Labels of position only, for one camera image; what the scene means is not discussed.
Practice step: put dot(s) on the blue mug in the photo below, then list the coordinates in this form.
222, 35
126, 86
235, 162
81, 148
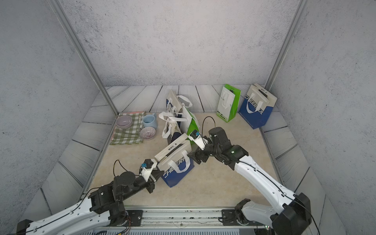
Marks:
150, 120

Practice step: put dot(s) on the green checkered cloth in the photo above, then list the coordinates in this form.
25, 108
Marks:
130, 135

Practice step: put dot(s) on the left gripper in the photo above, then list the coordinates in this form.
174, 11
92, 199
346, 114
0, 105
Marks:
151, 183

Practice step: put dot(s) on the purple bowl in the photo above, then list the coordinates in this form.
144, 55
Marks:
124, 122

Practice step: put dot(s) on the right aluminium frame post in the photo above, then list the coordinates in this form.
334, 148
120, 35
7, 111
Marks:
286, 43

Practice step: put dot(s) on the pink patterned bowl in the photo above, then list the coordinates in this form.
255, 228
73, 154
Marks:
148, 133

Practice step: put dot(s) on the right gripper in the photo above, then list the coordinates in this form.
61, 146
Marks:
196, 155

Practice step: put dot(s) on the left aluminium frame post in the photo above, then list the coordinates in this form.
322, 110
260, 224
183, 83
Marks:
62, 18

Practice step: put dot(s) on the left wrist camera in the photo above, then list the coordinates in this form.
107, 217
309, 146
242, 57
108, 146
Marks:
146, 168

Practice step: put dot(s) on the navy beige bag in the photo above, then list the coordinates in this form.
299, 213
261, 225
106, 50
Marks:
171, 131

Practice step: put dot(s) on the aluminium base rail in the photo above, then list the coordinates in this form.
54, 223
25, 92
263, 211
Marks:
180, 220

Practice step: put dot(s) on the blue beige takeout bag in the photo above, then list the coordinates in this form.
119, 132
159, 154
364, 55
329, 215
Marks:
257, 106

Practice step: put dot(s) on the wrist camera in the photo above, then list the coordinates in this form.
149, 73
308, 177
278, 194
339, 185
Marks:
196, 137
146, 168

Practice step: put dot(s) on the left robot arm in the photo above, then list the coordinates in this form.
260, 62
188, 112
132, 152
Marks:
101, 207

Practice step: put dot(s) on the green white bag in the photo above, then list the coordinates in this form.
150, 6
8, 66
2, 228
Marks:
228, 102
187, 123

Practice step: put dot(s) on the aluminium frame post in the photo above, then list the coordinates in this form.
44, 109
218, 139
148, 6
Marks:
62, 18
286, 43

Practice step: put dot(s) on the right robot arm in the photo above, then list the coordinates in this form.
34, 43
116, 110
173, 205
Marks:
288, 213

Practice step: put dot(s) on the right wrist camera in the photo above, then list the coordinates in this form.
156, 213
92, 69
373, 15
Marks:
196, 137

